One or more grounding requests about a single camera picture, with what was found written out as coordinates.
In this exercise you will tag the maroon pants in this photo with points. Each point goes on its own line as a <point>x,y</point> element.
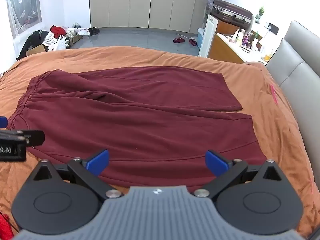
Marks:
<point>150,120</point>

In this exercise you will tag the red cloth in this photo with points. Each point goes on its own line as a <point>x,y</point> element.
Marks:
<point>58,31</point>

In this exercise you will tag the white plastic bag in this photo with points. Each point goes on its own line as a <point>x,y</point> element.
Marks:
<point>58,43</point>

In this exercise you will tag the red fabric item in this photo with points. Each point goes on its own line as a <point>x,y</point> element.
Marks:
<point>5,226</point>

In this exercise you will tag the cardboard box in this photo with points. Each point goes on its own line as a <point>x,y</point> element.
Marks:
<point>36,50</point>

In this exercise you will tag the orange blanket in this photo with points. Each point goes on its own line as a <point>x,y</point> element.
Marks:
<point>175,57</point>

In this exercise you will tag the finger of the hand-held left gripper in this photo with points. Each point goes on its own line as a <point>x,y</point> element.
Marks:
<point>32,137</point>
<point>3,122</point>

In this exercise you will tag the wooden desk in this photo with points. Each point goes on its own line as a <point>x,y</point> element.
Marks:
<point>225,48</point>

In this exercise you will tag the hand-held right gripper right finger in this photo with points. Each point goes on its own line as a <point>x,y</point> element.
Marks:
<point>215,162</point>

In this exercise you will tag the small potted plant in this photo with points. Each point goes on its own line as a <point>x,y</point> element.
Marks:
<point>260,12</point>

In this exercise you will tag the sheer patterned curtain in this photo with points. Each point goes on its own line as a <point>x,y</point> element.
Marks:
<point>22,7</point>

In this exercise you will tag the pair of black shoes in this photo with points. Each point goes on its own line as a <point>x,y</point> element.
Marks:
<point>93,31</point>

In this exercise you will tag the purple bottle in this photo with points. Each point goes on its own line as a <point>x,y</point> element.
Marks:
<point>246,40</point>

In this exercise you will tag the maroon slipper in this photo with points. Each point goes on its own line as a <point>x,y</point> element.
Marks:
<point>178,40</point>
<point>193,42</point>

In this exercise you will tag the black wall socket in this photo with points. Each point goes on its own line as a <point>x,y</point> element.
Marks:
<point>273,28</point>

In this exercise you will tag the white cabinet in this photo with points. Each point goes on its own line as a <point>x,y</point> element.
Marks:
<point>207,36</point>

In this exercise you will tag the black clothing pile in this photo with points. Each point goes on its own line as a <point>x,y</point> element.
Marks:
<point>31,41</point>

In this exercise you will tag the grey padded headboard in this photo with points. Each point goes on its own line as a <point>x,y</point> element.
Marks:
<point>300,75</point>

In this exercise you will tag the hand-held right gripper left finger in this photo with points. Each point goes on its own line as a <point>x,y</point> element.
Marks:
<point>98,160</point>

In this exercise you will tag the dark brown suitcase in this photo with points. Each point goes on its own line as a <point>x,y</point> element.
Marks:
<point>231,13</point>

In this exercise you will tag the beige wardrobe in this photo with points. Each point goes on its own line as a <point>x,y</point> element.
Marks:
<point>150,5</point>

